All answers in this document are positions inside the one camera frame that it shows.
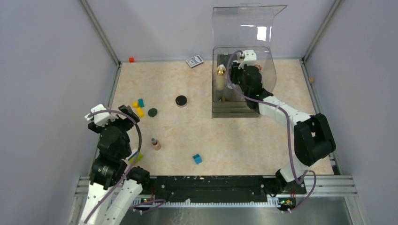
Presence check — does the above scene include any clear acrylic makeup organizer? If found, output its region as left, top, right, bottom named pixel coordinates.
left=211, top=4, right=286, bottom=118

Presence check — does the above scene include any clear pump bottle gold collar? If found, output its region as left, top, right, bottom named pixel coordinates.
left=215, top=64, right=226, bottom=91

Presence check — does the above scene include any foundation bottle black cap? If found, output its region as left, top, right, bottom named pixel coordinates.
left=151, top=138, right=161, bottom=150

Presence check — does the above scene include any black round compact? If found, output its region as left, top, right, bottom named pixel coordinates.
left=175, top=95, right=188, bottom=108

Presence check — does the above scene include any blue toy brick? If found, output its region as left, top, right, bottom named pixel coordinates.
left=192, top=154, right=202, bottom=165

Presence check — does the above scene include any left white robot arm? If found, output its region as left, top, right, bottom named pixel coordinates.
left=79, top=104, right=151, bottom=225

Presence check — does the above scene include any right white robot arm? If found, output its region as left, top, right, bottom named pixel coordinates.
left=227, top=60, right=336, bottom=193

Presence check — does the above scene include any green white toy brick stack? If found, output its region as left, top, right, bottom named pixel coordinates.
left=128, top=152, right=143, bottom=165

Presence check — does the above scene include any dark green round disc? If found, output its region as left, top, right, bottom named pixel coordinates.
left=147, top=108, right=158, bottom=117

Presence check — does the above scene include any teal block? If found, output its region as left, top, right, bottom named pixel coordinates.
left=138, top=98, right=145, bottom=108

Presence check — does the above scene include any playing card box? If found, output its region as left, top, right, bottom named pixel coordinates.
left=186, top=55, right=204, bottom=68

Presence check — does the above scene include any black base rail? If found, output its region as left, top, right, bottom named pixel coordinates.
left=146, top=175, right=281, bottom=204

